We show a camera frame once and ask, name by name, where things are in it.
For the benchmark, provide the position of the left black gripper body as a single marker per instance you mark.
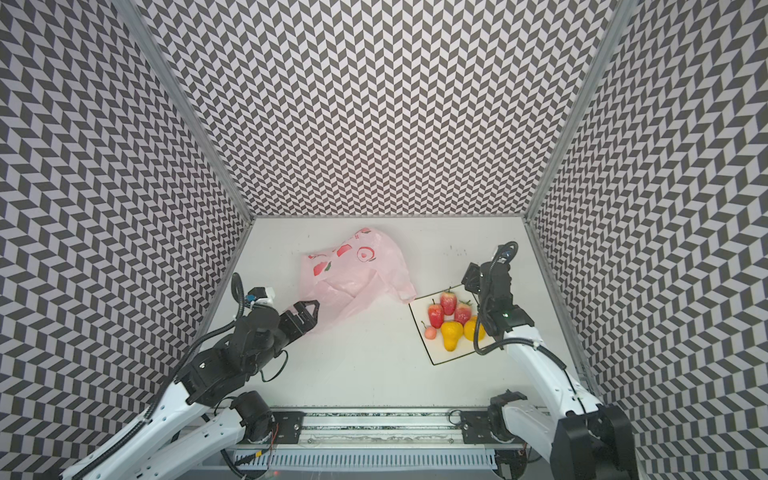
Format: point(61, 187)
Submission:
point(287, 331)

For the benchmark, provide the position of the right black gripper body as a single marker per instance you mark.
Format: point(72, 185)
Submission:
point(480, 280)

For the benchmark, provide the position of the red fake strawberry fruit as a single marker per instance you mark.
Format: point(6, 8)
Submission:
point(463, 312)

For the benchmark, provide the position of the red fake apple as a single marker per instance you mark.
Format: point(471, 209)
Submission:
point(436, 315)
point(448, 302)

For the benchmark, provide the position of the yellow fake lemon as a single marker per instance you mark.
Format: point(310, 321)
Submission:
point(474, 330)

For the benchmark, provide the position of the yellow fake pear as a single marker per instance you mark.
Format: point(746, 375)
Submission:
point(451, 332)

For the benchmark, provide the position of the small peach fake fruit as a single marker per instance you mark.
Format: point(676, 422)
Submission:
point(429, 332)

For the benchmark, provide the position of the pink plastic bag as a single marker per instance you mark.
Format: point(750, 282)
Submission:
point(349, 277)

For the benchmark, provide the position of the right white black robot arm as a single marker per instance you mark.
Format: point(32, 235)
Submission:
point(579, 435)

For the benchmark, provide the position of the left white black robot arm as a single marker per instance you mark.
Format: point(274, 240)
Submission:
point(201, 408)

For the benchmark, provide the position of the white square mat black border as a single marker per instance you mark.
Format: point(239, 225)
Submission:
point(435, 351)

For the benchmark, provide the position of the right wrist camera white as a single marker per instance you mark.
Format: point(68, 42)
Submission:
point(505, 253)

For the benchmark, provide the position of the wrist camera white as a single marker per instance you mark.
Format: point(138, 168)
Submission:
point(259, 296)
point(505, 253)

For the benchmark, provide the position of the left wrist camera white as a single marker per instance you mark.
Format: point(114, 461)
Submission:
point(259, 296)

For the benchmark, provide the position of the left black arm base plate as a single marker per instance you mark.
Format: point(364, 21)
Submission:
point(281, 427)

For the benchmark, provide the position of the aluminium rail frame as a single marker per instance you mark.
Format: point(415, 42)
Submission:
point(390, 440)

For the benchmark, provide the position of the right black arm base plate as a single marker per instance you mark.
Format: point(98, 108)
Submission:
point(475, 429)

